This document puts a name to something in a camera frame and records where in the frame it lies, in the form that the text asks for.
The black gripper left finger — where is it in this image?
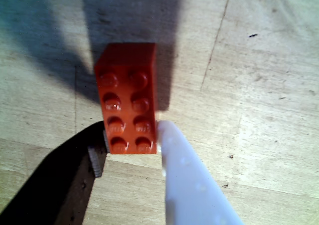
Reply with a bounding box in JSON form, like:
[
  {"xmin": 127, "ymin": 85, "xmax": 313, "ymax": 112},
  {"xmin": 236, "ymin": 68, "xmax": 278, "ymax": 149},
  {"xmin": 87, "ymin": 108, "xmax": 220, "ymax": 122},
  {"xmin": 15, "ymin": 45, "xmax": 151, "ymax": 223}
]
[{"xmin": 0, "ymin": 119, "xmax": 108, "ymax": 225}]

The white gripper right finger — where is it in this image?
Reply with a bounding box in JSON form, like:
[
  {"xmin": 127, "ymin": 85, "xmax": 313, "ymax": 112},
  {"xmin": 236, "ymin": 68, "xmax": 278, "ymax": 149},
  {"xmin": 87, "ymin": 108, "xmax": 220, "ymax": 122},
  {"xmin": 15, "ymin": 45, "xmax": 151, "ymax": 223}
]
[{"xmin": 156, "ymin": 120, "xmax": 245, "ymax": 225}]

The red lego block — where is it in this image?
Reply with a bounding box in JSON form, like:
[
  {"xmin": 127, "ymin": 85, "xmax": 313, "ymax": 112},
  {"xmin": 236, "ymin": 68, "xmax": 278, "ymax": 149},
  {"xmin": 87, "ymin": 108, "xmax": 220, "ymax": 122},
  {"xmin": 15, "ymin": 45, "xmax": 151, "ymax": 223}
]
[{"xmin": 94, "ymin": 42, "xmax": 160, "ymax": 155}]

